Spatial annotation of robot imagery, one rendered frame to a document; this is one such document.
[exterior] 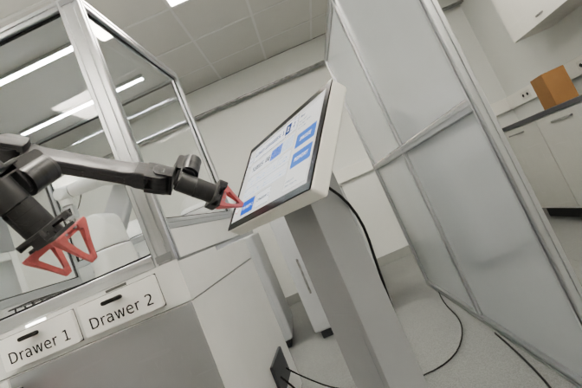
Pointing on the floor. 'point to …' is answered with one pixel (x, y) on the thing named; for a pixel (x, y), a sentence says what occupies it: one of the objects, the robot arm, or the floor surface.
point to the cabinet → (183, 346)
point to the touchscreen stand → (353, 294)
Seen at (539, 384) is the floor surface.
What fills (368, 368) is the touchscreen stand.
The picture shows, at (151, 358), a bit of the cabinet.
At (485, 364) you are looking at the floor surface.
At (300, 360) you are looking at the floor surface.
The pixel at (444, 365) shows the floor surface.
